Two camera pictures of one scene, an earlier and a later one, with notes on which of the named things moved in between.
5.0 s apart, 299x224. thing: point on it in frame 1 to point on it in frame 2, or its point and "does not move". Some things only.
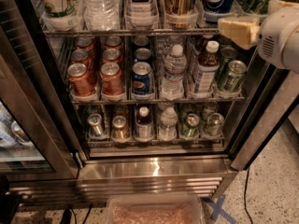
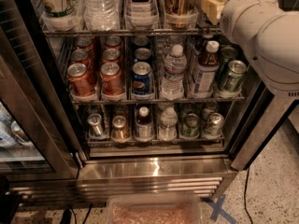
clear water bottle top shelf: (101, 7) does not move
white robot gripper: (277, 35) to (234, 16)
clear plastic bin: (153, 208) does not move
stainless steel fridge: (132, 90) does not move
